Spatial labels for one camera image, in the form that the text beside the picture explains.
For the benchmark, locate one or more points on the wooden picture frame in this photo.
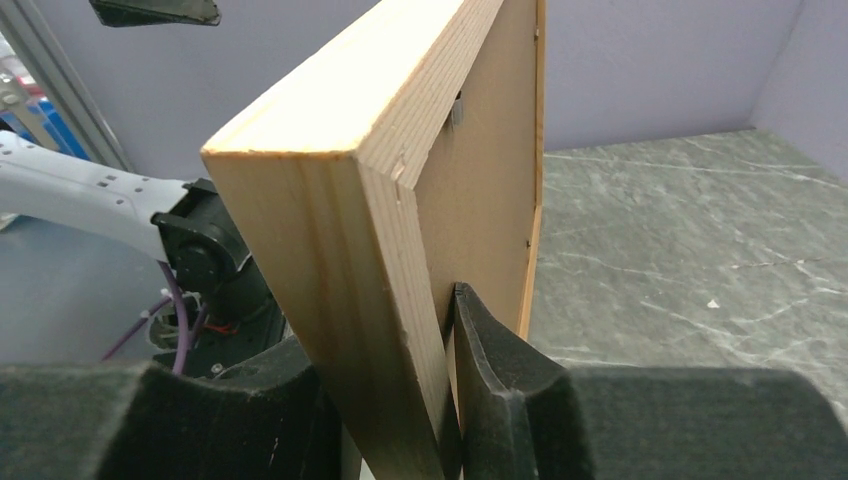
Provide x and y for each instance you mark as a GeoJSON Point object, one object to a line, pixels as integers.
{"type": "Point", "coordinates": [401, 158]}

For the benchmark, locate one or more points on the aluminium extrusion rail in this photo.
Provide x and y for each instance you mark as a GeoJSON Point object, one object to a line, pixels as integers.
{"type": "Point", "coordinates": [34, 42]}

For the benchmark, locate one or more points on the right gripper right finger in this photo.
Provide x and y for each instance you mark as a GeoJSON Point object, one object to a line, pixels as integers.
{"type": "Point", "coordinates": [524, 416]}

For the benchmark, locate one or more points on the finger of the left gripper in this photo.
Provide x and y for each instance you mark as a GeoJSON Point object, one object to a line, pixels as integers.
{"type": "Point", "coordinates": [137, 13]}

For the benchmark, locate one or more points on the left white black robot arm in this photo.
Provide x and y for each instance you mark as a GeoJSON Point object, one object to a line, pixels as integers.
{"type": "Point", "coordinates": [119, 245]}

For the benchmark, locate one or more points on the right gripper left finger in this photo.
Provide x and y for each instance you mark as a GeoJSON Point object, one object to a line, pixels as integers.
{"type": "Point", "coordinates": [264, 418]}

